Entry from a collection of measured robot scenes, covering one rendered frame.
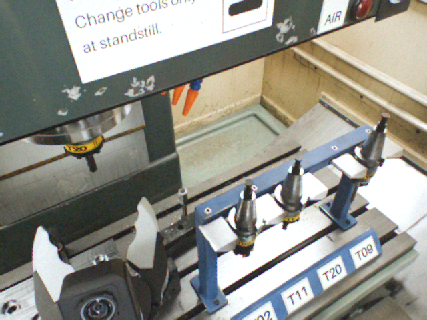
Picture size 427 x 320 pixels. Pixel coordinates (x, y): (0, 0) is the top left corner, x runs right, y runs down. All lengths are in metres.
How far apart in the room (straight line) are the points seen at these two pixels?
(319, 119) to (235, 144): 0.43
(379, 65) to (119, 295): 1.25
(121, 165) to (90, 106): 0.95
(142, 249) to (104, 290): 0.11
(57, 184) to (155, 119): 0.34
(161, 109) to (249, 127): 0.79
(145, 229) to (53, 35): 0.22
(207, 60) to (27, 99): 0.13
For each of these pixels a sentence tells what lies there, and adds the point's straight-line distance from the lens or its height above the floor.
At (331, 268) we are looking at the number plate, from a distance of 1.02.
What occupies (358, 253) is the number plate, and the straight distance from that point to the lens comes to 1.06.
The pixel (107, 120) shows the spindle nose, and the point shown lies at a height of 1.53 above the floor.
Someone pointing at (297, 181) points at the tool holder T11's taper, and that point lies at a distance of 0.71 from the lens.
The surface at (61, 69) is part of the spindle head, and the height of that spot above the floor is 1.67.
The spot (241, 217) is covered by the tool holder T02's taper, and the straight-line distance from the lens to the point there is 0.68.
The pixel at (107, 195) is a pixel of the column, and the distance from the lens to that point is 1.31.
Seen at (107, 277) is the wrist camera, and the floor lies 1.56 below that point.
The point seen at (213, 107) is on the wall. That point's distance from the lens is 1.84.
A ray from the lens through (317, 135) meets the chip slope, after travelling 1.56.
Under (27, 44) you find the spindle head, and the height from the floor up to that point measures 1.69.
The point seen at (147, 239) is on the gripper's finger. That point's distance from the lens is 0.39.
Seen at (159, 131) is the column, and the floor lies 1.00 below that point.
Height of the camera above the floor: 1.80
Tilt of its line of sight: 44 degrees down
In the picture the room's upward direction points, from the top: 1 degrees counter-clockwise
